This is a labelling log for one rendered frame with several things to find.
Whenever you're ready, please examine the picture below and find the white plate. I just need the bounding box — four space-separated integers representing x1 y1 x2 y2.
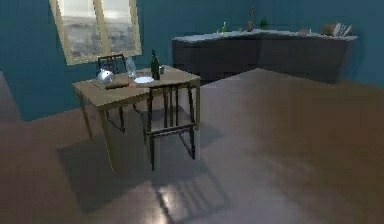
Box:
133 76 155 84

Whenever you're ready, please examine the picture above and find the dark wooden chair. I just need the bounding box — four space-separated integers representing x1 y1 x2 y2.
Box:
96 53 128 134
143 82 197 172

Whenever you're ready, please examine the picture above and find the potted brown house plant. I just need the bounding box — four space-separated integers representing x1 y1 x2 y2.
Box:
246 4 256 33

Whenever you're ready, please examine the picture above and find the rack of white dishes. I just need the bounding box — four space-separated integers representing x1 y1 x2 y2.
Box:
321 22 354 38

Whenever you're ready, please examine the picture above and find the clear glass vase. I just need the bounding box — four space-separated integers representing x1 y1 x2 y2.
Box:
125 56 137 79

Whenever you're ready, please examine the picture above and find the dark kitchen counter cabinet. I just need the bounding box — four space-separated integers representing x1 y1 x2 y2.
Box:
171 28 358 85

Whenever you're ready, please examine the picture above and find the silver round kettle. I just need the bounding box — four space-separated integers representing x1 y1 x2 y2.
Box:
96 69 115 85

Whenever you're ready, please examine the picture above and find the wooden framed window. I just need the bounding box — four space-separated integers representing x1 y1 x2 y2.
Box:
49 0 143 66

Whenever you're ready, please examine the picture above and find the dark green wine bottle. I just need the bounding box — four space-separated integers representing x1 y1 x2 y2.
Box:
150 49 161 81

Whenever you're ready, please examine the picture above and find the light wooden table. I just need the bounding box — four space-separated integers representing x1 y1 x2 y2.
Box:
72 64 202 172

